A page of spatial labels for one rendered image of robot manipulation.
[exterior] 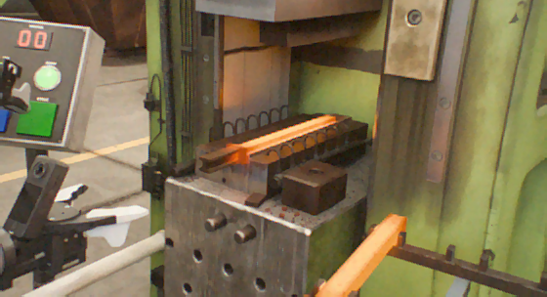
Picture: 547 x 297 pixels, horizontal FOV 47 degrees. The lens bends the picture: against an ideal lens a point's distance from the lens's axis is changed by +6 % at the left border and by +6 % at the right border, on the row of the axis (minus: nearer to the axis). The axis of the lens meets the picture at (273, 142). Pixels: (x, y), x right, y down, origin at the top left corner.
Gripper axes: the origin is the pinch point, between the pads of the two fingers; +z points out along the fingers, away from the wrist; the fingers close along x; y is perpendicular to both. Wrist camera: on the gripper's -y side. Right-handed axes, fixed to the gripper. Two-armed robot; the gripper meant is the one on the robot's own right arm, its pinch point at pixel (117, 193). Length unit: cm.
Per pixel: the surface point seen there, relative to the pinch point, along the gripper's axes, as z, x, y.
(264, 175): 30.6, 6.7, 3.6
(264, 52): 62, -19, -15
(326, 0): 48, 7, -30
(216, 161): 23.2, 0.3, 0.3
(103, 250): 101, -139, 100
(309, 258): 25.4, 21.9, 14.4
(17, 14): 468, -796, 84
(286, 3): 34.2, 7.4, -30.1
